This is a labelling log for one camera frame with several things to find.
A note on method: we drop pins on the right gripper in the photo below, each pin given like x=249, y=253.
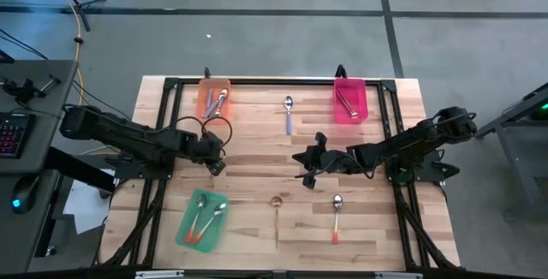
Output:
x=334, y=161

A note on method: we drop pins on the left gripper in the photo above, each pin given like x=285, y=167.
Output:
x=207, y=150

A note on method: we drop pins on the gold spoon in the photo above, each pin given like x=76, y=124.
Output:
x=276, y=202
x=346, y=103

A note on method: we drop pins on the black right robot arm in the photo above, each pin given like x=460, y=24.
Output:
x=406, y=144

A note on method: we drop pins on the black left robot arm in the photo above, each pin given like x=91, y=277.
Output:
x=128, y=135

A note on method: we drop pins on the orange plastic bin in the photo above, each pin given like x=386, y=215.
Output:
x=203, y=116

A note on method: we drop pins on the pink plastic bin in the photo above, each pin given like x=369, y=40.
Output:
x=342, y=114

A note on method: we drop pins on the green plastic bin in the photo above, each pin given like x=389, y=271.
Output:
x=214, y=236

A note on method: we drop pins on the black desk support bar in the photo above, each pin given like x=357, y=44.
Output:
x=77, y=170

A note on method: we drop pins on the white sheet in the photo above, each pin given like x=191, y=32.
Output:
x=85, y=206

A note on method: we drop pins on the grey desk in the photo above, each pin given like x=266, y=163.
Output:
x=43, y=112

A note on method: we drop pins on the black tripod stand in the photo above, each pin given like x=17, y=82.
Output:
x=85, y=18

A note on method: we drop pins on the black caster wheel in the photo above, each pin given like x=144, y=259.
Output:
x=50, y=251

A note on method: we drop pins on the black computer mouse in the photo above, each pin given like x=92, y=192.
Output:
x=25, y=193

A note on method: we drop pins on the black backlit keyboard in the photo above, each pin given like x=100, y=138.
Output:
x=13, y=135

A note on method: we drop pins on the grey metal stand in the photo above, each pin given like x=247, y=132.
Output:
x=514, y=116

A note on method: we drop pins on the black device with green light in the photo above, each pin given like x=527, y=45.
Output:
x=539, y=108

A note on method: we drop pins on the black metal table frame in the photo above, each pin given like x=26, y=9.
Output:
x=278, y=82

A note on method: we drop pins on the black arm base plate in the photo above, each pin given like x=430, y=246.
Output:
x=128, y=170
x=428, y=172

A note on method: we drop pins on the silver metal bracket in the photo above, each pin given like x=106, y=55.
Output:
x=158, y=274
x=398, y=275

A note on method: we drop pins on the black clamp mount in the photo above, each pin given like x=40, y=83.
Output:
x=23, y=90

